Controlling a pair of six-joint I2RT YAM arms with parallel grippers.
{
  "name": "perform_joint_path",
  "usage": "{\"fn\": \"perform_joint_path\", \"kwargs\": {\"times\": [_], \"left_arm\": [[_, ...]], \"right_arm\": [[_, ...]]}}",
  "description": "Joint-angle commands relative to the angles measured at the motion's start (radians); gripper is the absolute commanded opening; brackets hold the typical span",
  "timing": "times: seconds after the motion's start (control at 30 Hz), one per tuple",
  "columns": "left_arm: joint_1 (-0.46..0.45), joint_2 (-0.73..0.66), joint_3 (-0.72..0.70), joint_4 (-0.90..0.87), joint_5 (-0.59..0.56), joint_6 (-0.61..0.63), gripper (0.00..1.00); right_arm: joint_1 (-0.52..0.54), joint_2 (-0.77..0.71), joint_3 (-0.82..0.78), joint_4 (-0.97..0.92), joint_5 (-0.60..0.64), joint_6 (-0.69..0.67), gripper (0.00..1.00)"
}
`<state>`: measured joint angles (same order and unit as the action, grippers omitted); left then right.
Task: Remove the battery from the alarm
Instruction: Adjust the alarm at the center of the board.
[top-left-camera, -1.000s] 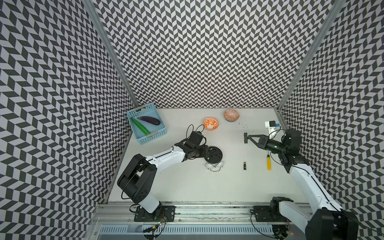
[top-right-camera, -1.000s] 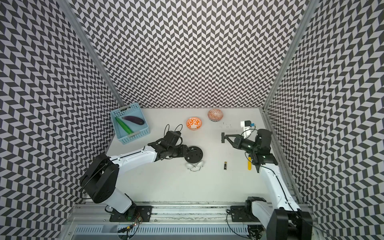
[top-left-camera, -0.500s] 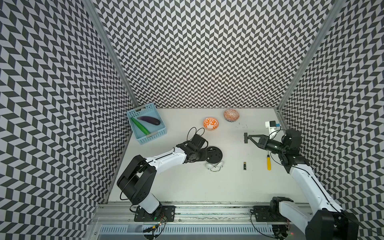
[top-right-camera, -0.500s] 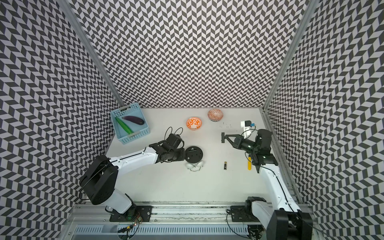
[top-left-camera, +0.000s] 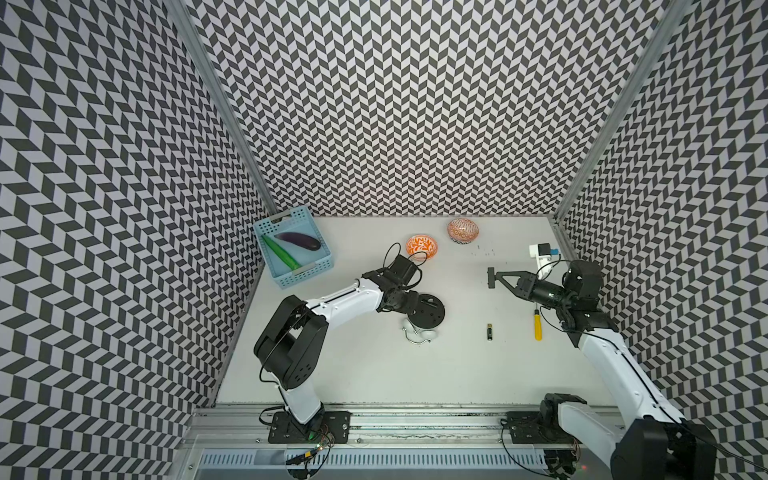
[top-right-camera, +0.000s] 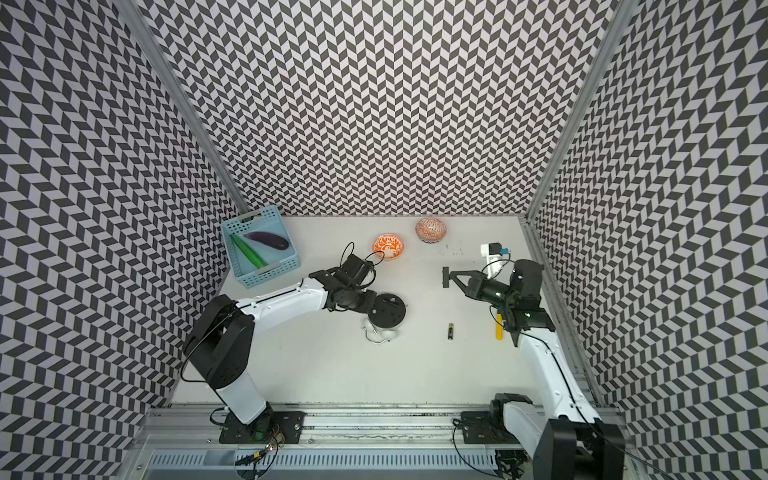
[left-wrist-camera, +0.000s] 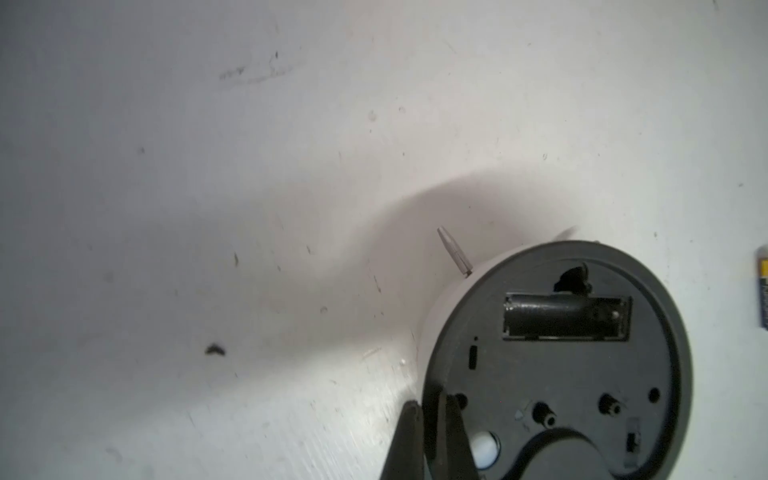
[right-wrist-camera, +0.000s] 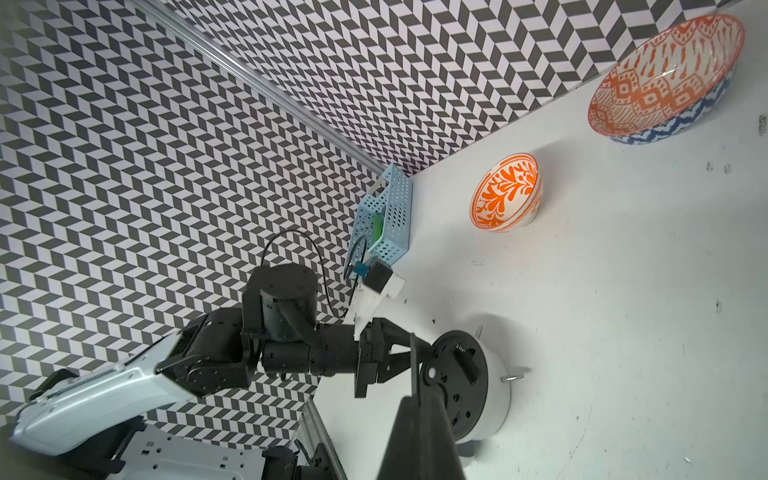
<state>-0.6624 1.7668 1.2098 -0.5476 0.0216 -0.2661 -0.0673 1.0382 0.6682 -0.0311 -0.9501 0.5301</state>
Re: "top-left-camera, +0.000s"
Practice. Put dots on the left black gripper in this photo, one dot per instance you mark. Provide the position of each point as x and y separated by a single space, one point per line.
409 306

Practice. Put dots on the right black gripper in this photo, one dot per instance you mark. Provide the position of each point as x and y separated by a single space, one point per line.
524 284

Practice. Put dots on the white twin-bell alarm clock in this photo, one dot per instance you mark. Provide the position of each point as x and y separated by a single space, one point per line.
420 326

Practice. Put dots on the yellow handled screwdriver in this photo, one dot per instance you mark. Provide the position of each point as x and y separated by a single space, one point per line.
538 332

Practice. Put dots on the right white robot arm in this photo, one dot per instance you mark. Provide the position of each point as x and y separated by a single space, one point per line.
657 441

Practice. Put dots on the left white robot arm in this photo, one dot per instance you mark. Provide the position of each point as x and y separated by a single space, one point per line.
290 345

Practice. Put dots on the overturned orange patterned bowl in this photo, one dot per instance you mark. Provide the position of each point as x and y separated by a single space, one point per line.
463 230

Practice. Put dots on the orange white patterned bowl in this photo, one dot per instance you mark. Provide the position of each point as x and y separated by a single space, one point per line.
422 244

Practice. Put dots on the dark purple eggplant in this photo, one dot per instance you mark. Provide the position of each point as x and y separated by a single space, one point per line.
300 240

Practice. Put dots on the light blue perforated basket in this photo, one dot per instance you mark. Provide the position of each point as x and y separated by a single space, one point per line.
298 219

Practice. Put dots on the green cucumber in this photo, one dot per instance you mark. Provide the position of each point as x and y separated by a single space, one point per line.
281 253

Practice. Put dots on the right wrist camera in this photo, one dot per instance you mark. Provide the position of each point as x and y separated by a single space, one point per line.
546 258

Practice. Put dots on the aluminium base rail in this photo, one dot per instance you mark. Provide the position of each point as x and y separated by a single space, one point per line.
231 441

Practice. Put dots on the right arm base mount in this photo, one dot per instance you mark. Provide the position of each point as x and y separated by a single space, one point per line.
525 427

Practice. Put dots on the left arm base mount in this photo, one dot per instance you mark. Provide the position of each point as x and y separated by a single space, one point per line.
326 425

